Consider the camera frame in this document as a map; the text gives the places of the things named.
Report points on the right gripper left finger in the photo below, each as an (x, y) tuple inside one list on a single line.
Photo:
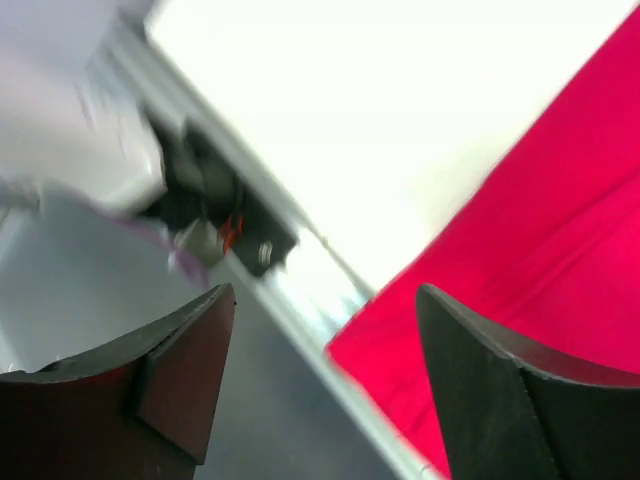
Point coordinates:
[(138, 407)]

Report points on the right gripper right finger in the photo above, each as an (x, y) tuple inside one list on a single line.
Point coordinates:
[(510, 407)]

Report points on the crimson pink t shirt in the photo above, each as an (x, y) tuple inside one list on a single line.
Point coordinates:
[(548, 245)]

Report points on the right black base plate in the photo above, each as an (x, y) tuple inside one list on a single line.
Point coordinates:
[(209, 209)]

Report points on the aluminium mounting rail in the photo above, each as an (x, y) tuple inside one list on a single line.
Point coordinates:
[(286, 411)]

